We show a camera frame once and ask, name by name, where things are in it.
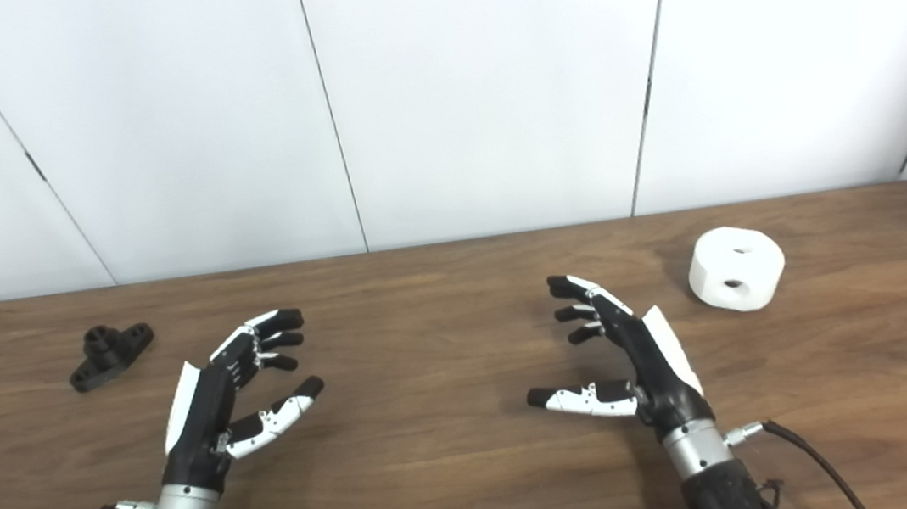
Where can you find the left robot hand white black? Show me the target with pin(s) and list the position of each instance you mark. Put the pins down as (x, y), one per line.
(198, 412)

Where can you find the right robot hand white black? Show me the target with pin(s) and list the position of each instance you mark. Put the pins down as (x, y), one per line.
(659, 376)

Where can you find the black flanged holder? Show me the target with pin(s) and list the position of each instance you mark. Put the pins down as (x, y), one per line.
(108, 358)

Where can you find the round white piece with holes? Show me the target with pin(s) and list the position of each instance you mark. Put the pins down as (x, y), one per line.
(732, 261)

